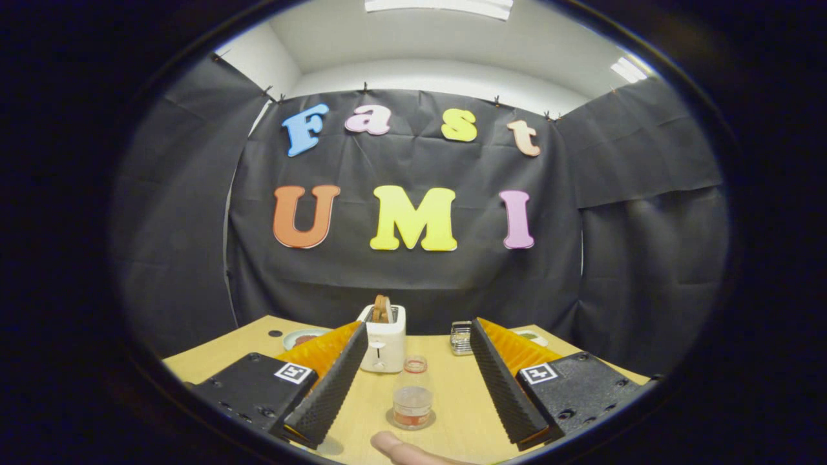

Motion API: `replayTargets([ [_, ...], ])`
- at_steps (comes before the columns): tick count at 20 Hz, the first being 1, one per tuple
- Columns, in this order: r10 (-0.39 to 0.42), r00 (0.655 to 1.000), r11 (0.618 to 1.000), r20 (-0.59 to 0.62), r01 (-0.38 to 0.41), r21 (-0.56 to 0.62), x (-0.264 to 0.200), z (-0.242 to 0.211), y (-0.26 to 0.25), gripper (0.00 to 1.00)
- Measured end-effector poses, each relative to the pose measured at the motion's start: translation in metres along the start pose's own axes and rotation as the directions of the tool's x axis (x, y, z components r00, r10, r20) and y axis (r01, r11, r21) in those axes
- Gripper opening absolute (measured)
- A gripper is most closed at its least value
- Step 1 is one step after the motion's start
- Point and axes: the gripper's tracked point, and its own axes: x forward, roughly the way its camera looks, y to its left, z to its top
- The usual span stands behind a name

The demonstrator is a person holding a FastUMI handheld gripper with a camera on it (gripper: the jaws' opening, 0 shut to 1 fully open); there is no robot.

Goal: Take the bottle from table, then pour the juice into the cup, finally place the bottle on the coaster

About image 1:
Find white toaster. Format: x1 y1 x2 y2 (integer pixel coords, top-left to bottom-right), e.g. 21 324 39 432
357 304 407 374

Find long ceiling light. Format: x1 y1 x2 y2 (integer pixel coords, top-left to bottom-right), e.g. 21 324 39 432
364 0 514 21

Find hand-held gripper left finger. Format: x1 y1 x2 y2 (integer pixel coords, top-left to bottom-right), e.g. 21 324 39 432
187 321 370 451

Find clear plastic juice bottle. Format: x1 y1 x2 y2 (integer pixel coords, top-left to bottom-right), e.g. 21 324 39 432
392 355 434 428

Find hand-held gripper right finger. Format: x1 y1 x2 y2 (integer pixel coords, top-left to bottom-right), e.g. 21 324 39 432
470 316 660 451

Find pale green plate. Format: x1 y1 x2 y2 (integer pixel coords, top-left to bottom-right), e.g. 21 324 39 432
282 328 331 351

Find small ceiling light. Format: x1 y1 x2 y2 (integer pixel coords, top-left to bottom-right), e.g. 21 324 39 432
611 57 649 85

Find small metal wire rack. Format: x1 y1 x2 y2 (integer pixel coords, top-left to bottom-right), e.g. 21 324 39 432
450 321 473 357

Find brown round coaster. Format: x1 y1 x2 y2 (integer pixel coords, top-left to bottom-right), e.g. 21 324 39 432
386 407 437 431

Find wooden table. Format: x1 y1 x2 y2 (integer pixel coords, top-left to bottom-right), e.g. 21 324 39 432
162 315 650 465

